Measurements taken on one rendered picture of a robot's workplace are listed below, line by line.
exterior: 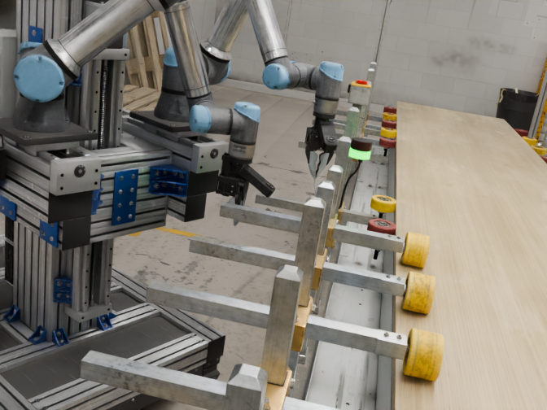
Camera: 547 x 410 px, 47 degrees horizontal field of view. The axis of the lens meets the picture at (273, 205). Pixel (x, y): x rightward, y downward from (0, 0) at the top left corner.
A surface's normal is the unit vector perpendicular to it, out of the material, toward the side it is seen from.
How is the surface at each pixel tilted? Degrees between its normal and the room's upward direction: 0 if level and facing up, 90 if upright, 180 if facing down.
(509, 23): 90
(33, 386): 0
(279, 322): 90
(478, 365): 0
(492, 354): 0
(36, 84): 95
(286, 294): 90
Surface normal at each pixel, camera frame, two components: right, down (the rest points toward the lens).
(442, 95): -0.19, 0.29
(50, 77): 0.17, 0.42
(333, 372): 0.15, -0.94
